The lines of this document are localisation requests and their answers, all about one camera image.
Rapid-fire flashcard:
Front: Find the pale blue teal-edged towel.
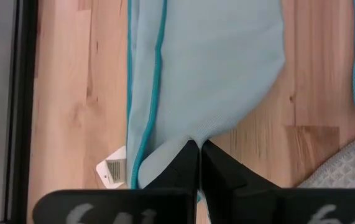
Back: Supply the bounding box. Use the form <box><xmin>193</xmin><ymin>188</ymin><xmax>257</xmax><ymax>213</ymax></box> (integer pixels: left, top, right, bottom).
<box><xmin>95</xmin><ymin>0</ymin><xmax>287</xmax><ymax>203</ymax></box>

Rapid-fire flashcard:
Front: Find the grey waffle-weave towel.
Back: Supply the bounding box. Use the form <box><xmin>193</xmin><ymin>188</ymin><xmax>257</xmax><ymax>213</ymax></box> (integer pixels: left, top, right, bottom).
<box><xmin>297</xmin><ymin>126</ymin><xmax>355</xmax><ymax>189</ymax></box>

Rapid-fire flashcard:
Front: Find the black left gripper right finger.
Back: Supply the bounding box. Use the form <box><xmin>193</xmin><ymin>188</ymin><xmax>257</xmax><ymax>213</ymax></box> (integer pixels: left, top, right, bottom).
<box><xmin>200</xmin><ymin>139</ymin><xmax>355</xmax><ymax>224</ymax></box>

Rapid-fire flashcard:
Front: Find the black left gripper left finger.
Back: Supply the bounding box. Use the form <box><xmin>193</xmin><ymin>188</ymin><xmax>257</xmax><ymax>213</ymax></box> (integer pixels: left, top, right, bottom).
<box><xmin>32</xmin><ymin>139</ymin><xmax>200</xmax><ymax>224</ymax></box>

